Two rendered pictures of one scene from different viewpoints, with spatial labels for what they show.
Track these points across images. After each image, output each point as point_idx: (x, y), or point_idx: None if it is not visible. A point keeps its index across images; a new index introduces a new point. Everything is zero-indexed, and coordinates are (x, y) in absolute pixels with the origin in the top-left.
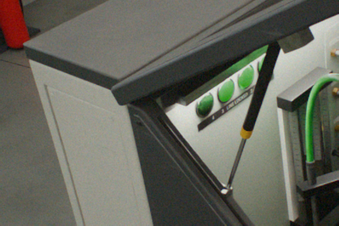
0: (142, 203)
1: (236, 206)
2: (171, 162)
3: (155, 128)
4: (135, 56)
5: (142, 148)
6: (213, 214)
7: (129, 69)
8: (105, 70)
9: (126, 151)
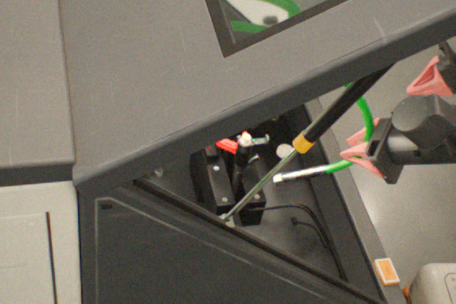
0: (72, 303)
1: (243, 231)
2: (163, 231)
3: (142, 200)
4: (37, 110)
5: (101, 236)
6: (226, 257)
7: (66, 136)
8: (28, 158)
9: (57, 253)
